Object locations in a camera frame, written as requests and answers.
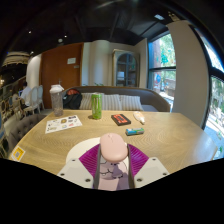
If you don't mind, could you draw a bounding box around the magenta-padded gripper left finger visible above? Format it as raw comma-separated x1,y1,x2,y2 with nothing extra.
57,143,102,190

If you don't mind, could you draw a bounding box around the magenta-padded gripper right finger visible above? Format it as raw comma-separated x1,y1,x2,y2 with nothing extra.
126,143,170,190

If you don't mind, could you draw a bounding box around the pink computer mouse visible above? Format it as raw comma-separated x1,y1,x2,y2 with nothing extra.
99,132,129,164

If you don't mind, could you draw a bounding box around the green small pack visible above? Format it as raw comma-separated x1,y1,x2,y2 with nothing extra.
125,127,145,137

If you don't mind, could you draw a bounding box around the printed paper sheet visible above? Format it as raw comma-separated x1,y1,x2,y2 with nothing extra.
44,114,83,135

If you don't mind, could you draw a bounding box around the crumpled white tissue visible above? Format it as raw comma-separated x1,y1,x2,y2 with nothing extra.
133,110,146,125

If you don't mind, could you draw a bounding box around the black and red small box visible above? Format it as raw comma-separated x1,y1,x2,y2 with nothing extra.
110,113,132,127

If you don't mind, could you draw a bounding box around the yellow square sticker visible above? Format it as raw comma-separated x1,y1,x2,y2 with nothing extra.
10,145,26,163

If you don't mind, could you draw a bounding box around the grey tufted chair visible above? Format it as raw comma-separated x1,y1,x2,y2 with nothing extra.
6,114,48,151

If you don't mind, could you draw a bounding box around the green drink can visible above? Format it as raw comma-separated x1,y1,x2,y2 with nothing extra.
90,92,103,120

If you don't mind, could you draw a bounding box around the striped cushion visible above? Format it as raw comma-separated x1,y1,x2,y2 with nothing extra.
79,93,94,110
100,93,123,111
119,94,144,112

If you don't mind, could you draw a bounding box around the black backpack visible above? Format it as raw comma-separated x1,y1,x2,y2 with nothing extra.
62,88,83,110

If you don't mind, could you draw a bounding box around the brown curved sofa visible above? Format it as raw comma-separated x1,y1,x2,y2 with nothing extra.
61,85,172,113

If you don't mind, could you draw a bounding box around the clear shaker bottle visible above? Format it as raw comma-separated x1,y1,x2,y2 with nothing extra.
49,84,65,117

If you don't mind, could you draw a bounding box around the group of white chairs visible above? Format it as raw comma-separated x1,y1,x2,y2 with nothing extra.
0,85,45,134

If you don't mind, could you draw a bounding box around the large dark framed window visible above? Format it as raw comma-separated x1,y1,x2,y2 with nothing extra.
199,33,224,158

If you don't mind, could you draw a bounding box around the person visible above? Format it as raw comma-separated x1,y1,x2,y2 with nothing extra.
19,81,33,102

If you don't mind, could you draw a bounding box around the brown wooden door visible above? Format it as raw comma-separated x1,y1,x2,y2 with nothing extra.
40,42,84,109

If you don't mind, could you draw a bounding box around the arched glass door cabinet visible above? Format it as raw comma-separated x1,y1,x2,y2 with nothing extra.
111,49,140,88

